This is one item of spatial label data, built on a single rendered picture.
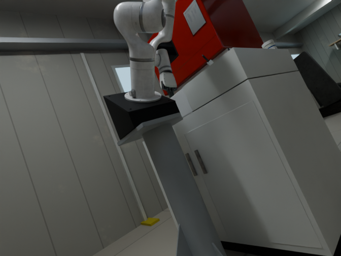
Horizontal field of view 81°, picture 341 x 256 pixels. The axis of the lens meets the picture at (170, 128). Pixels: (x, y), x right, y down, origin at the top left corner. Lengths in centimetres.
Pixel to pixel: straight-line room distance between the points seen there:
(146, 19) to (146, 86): 29
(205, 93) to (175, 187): 48
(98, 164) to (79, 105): 76
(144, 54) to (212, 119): 45
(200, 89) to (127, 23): 45
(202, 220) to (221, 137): 39
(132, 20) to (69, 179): 188
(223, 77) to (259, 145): 33
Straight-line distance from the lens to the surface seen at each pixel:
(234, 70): 93
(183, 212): 100
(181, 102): 114
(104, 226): 254
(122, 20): 100
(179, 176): 96
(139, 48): 97
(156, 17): 95
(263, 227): 112
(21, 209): 245
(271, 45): 146
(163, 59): 133
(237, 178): 105
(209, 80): 101
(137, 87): 101
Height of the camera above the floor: 67
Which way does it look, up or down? 6 degrees up
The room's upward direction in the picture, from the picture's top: 23 degrees counter-clockwise
